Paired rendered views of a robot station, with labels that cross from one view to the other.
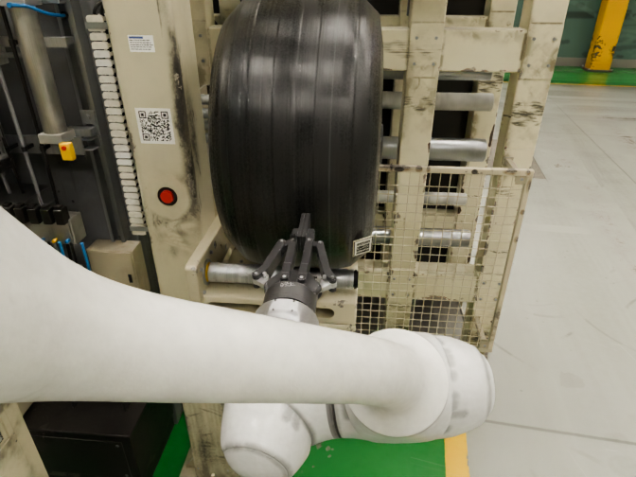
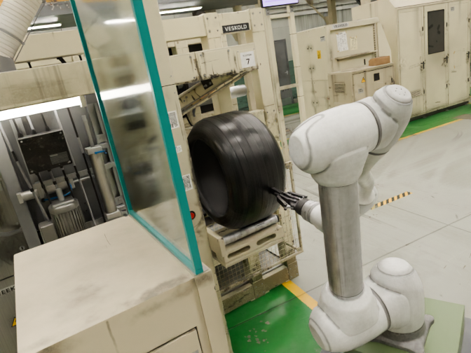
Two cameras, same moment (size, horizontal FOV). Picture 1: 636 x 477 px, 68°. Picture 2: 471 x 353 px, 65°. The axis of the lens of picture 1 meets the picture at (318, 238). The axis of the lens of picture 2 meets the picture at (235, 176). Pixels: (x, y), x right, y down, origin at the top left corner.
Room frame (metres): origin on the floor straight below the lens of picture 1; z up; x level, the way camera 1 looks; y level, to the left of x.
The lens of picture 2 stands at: (-0.50, 1.03, 1.70)
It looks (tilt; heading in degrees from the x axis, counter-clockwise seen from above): 17 degrees down; 326
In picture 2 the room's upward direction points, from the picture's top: 10 degrees counter-clockwise
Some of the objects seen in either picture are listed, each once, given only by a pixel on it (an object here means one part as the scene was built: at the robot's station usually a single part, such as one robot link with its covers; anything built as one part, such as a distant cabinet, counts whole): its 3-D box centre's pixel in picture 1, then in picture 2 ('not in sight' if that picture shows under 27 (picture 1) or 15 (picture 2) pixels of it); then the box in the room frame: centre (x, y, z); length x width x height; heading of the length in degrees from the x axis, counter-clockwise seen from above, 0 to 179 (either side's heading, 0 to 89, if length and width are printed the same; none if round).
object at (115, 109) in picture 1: (126, 133); not in sight; (1.02, 0.42, 1.19); 0.05 x 0.04 x 0.48; 175
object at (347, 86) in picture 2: not in sight; (363, 106); (3.34, -4.28, 0.62); 0.91 x 0.58 x 1.25; 79
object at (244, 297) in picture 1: (279, 298); (250, 241); (0.90, 0.09, 0.83); 0.36 x 0.09 x 0.06; 85
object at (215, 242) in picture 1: (219, 241); (204, 234); (1.05, 0.25, 0.90); 0.40 x 0.03 x 0.10; 175
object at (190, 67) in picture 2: not in sight; (200, 66); (1.32, -0.08, 1.71); 0.61 x 0.25 x 0.15; 85
